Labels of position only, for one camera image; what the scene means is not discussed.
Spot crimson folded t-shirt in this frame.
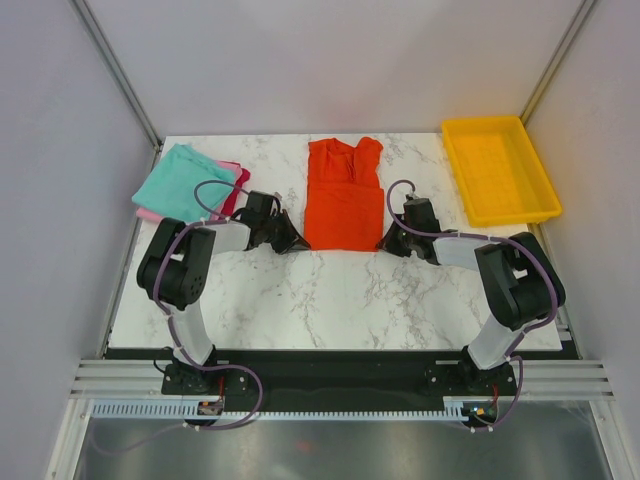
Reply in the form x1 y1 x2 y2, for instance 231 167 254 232
220 167 251 216

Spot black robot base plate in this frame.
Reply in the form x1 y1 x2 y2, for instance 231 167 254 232
185 350 516 410

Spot yellow plastic tray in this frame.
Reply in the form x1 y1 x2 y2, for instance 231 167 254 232
441 116 563 227

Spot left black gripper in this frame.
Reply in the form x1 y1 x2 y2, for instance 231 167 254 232
261 210 309 255

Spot teal folded t-shirt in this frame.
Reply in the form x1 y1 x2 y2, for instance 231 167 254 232
132 144 237 223

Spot aluminium extrusion rail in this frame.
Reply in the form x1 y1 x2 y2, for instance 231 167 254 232
72 360 614 401

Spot right aluminium frame post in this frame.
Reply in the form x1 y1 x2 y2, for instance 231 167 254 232
520 0 600 127

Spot left aluminium frame post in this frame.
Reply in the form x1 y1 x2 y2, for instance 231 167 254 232
69 0 163 152

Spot pink folded t-shirt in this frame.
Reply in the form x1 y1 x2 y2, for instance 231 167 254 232
136 160 242 223

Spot white slotted cable duct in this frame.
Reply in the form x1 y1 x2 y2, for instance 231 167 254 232
90 397 478 422

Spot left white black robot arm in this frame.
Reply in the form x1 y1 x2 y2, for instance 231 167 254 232
136 191 311 395

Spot aluminium frame post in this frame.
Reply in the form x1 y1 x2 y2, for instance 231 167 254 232
69 0 163 152
520 0 600 127

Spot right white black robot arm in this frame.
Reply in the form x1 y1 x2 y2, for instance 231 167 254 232
376 196 566 394

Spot orange t-shirt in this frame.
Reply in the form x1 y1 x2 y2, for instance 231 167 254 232
304 137 384 252

